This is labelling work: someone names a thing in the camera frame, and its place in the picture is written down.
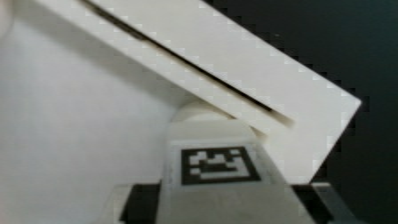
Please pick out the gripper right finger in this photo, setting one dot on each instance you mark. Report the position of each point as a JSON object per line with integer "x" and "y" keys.
{"x": 323, "y": 204}

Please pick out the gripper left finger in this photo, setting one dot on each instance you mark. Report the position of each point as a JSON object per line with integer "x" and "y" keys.
{"x": 131, "y": 204}

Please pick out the white square table top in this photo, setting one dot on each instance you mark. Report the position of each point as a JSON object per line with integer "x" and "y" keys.
{"x": 108, "y": 61}

